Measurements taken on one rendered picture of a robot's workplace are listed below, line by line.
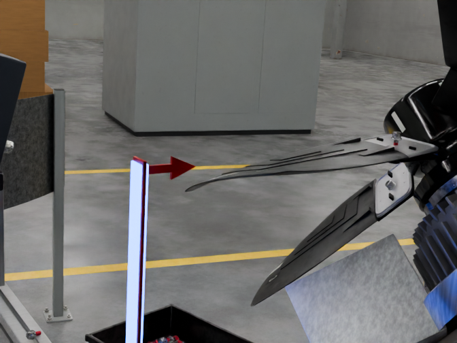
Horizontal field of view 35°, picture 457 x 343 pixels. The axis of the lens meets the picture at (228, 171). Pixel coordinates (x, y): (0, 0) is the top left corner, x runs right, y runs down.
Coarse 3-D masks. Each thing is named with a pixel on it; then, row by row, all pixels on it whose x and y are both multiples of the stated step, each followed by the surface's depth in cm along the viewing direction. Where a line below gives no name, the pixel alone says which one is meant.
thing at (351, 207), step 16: (368, 192) 103; (336, 208) 112; (352, 208) 103; (368, 208) 98; (320, 224) 112; (336, 224) 104; (352, 224) 99; (368, 224) 97; (304, 240) 111; (320, 240) 104; (336, 240) 100; (288, 256) 113; (304, 256) 104; (320, 256) 100; (288, 272) 104; (304, 272) 100; (272, 288) 103
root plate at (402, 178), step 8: (392, 168) 102; (400, 168) 100; (384, 176) 103; (392, 176) 101; (400, 176) 99; (408, 176) 96; (376, 184) 103; (384, 184) 101; (400, 184) 97; (408, 184) 95; (376, 192) 101; (384, 192) 100; (392, 192) 98; (400, 192) 96; (408, 192) 94; (376, 200) 100; (384, 200) 98; (400, 200) 94; (376, 208) 98; (384, 208) 96
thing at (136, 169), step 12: (132, 168) 71; (132, 180) 71; (132, 192) 71; (132, 204) 72; (132, 216) 72; (132, 228) 72; (132, 240) 72; (132, 252) 73; (132, 264) 73; (132, 276) 73; (132, 288) 73; (132, 300) 73; (132, 312) 74; (132, 324) 74; (132, 336) 74
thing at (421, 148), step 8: (376, 136) 93; (384, 136) 93; (384, 144) 89; (392, 144) 89; (400, 144) 89; (408, 144) 89; (416, 144) 89; (424, 144) 88; (432, 144) 88; (408, 152) 85; (416, 152) 85; (424, 152) 85
